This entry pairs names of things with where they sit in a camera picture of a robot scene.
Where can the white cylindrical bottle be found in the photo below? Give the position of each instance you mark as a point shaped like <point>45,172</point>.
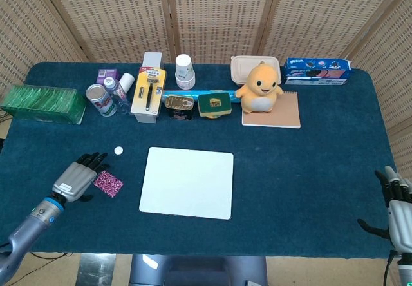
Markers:
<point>127,81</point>

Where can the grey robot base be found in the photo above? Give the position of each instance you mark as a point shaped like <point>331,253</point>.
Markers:
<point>198,271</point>

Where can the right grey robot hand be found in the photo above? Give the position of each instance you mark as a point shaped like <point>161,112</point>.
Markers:
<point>399,215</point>

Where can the clear plastic water bottle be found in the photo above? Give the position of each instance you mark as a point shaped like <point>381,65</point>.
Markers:
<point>116,96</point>

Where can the teal table cloth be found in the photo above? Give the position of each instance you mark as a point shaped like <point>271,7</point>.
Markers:
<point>289,176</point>

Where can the yellow plush toy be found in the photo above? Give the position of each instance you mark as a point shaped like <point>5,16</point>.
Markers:
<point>260,89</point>

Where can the white rectangular board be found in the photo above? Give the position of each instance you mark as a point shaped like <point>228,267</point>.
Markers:
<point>188,183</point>

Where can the metal table leg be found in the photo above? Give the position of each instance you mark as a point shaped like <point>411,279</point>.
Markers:
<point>96,270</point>

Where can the brown spiral notebook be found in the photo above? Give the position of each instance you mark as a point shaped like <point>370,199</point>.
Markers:
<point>283,113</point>

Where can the beige lunch container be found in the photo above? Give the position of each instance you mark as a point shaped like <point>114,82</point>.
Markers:
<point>244,68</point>

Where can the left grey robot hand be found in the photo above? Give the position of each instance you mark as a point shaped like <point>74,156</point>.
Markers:
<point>74,180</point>

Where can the white paper cup stack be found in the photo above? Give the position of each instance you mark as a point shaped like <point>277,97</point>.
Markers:
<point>184,71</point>

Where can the silver drink can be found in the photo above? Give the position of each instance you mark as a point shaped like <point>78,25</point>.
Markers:
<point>100,100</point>

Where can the blue cookie box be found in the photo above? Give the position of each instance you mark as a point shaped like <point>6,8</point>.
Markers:
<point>317,71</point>

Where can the green gold tin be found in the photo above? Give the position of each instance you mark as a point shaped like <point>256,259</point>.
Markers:
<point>214,105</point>

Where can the small white cap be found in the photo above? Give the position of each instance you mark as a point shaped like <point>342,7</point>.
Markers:
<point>118,150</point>

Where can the gold pull-tab tin can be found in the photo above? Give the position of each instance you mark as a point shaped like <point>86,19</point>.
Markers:
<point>179,105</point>

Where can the purple patterned packet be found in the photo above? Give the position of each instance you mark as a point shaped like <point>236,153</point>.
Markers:
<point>108,184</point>

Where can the yellow razor package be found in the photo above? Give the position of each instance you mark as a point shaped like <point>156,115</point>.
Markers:
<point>148,91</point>

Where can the bamboo folding screen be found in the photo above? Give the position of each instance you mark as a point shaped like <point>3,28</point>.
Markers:
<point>206,15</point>

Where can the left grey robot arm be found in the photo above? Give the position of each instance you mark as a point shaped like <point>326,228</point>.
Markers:
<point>29,228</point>

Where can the green plastic box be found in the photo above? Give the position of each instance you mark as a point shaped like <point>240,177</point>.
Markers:
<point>42,104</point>

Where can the purple small box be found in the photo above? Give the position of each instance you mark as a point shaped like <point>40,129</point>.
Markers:
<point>107,73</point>

